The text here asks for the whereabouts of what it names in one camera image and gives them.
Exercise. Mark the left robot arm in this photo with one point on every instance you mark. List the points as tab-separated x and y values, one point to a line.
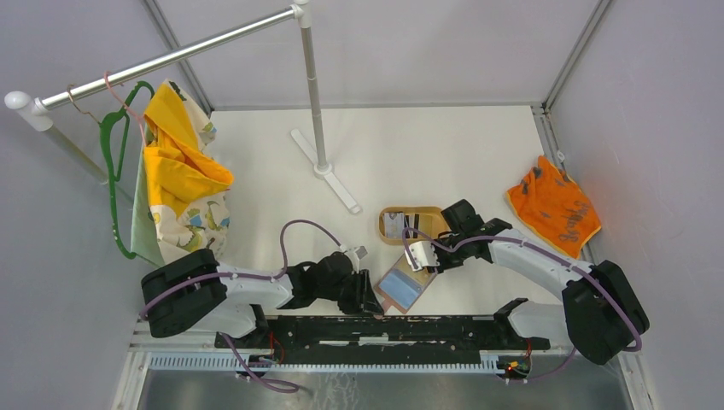
197	292

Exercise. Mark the pink hanger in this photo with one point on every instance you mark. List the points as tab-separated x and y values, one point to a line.
126	106

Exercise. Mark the tan oval tray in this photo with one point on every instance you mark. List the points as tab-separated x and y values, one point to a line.
426	219

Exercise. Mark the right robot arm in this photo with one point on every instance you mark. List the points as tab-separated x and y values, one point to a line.
598	313

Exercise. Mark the white cable duct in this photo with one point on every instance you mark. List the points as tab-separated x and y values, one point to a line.
228	362

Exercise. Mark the metal clothes rack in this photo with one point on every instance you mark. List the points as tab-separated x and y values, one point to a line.
35	111

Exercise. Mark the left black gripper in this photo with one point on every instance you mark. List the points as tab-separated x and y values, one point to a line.
364	299

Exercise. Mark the yellow dinosaur print garment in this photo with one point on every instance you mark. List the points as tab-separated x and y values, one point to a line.
179	203

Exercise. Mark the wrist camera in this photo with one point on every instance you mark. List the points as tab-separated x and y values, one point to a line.
421	255
356	255

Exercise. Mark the orange cloth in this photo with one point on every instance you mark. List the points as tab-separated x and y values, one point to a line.
554	207

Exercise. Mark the silver striped card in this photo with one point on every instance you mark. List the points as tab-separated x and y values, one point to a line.
394	224

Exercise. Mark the green hanger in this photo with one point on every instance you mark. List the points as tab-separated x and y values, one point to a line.
114	167

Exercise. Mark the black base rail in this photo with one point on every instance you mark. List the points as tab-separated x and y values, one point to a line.
392	340

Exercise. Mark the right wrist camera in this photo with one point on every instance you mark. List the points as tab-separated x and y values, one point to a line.
421	255

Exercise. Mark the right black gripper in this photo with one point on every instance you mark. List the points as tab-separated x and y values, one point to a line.
443	265

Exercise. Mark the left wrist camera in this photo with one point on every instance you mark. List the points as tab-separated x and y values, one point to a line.
356	255

